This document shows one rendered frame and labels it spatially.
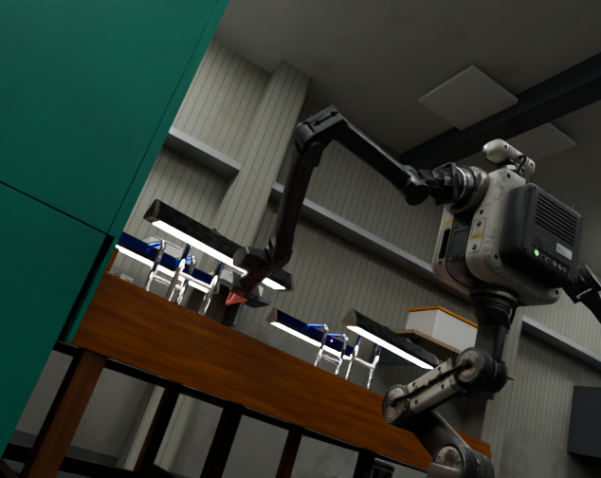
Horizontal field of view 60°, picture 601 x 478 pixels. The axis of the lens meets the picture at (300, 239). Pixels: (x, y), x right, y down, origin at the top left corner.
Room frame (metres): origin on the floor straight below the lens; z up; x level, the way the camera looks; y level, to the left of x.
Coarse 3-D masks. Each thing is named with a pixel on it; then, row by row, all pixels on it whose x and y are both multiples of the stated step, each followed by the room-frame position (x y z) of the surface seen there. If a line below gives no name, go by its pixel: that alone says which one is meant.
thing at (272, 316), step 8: (272, 312) 2.64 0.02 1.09; (280, 312) 2.65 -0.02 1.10; (272, 320) 2.63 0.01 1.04; (280, 320) 2.63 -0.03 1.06; (288, 320) 2.68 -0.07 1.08; (296, 320) 2.72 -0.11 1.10; (296, 328) 2.69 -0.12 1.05; (304, 328) 2.74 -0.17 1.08; (312, 328) 2.79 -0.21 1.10; (304, 336) 2.74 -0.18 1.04; (312, 336) 2.76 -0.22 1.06; (320, 336) 2.81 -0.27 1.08; (328, 344) 2.83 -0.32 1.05; (336, 344) 2.88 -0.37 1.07
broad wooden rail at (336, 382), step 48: (96, 336) 1.30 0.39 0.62; (144, 336) 1.37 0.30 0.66; (192, 336) 1.44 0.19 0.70; (240, 336) 1.52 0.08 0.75; (192, 384) 1.47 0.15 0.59; (240, 384) 1.55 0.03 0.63; (288, 384) 1.65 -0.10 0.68; (336, 384) 1.75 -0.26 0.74; (336, 432) 1.78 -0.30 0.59; (384, 432) 1.91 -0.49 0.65
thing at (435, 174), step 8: (440, 168) 1.39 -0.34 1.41; (448, 168) 1.36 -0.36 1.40; (432, 176) 1.35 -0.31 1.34; (440, 176) 1.35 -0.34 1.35; (448, 176) 1.35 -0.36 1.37; (456, 176) 1.36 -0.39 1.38; (440, 184) 1.36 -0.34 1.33; (448, 184) 1.35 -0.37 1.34; (456, 184) 1.36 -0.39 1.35; (432, 192) 1.38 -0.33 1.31; (440, 192) 1.37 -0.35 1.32; (448, 192) 1.37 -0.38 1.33; (456, 192) 1.36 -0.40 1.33; (440, 200) 1.42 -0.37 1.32; (448, 200) 1.39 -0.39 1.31; (456, 200) 1.37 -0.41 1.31
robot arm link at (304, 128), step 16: (320, 112) 1.14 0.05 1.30; (336, 112) 1.12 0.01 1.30; (304, 128) 1.15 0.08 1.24; (320, 128) 1.12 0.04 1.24; (336, 128) 1.12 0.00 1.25; (352, 128) 1.14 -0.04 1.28; (304, 144) 1.14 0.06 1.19; (352, 144) 1.18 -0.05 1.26; (368, 144) 1.19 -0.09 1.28; (368, 160) 1.24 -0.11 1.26; (384, 160) 1.25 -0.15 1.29; (384, 176) 1.30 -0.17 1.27; (400, 176) 1.30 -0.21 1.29; (416, 192) 1.34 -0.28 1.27
